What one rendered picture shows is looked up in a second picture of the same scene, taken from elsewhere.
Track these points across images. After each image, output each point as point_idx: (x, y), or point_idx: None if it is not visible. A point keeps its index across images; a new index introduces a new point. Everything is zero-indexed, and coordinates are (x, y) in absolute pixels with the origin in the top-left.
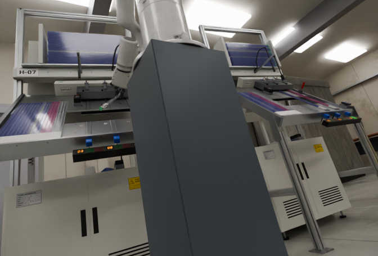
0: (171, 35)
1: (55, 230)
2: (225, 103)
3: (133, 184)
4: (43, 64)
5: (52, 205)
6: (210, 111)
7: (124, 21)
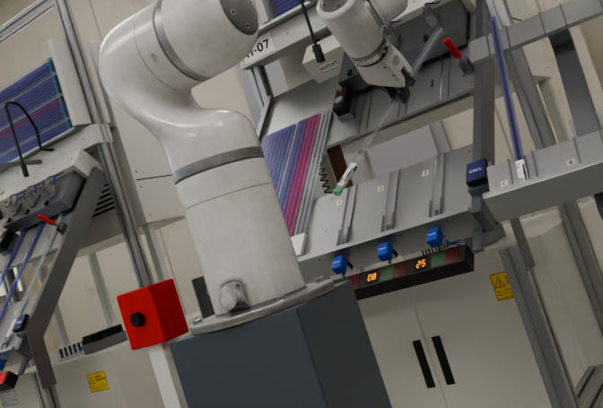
0: (216, 285)
1: (383, 374)
2: None
3: (504, 289)
4: (271, 22)
5: None
6: None
7: None
